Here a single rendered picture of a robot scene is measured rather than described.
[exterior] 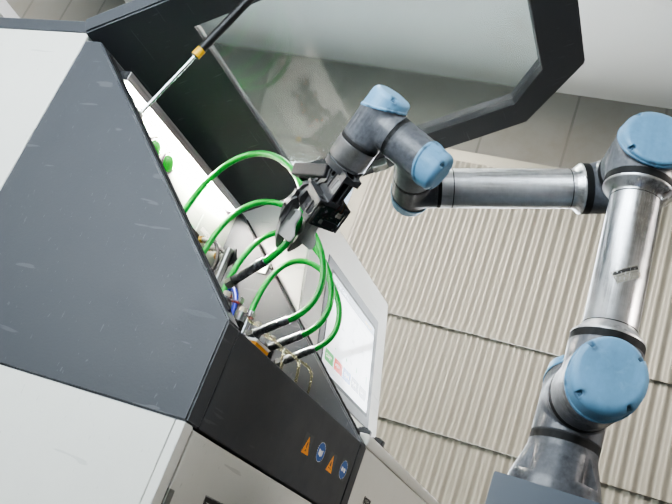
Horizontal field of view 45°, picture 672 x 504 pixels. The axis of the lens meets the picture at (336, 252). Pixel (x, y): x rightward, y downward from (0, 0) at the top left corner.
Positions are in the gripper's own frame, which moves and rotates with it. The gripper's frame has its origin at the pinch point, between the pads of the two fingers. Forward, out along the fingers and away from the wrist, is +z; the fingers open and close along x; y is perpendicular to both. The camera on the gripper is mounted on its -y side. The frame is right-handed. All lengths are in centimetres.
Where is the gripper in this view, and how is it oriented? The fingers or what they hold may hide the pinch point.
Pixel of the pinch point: (284, 241)
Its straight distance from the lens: 157.5
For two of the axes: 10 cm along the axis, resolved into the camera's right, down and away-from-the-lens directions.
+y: 3.3, 5.9, -7.4
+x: 7.7, 2.8, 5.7
